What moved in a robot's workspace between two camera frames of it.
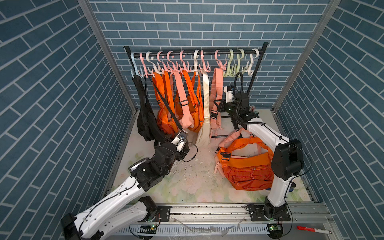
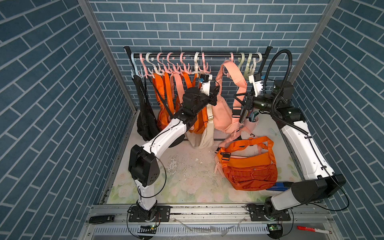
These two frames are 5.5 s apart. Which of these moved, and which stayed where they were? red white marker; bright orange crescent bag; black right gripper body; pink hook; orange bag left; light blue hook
Moved: pink hook; black right gripper body
Stayed: orange bag left; red white marker; bright orange crescent bag; light blue hook
